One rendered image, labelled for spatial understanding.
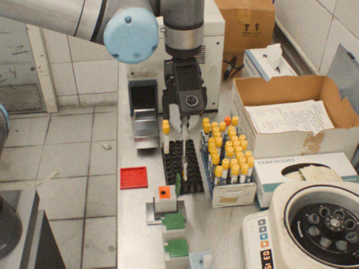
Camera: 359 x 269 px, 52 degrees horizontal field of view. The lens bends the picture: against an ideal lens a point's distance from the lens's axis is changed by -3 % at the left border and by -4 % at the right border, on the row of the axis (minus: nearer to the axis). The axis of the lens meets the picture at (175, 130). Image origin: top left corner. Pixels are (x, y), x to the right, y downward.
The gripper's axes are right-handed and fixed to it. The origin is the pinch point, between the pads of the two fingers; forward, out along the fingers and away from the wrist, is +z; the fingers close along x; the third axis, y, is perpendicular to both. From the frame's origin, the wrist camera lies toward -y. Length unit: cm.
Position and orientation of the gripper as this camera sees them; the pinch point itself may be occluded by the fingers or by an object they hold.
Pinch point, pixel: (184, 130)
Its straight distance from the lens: 83.3
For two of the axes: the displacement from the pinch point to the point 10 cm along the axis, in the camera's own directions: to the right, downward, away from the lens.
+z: 0.1, 7.7, 6.4
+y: -1.2, -6.4, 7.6
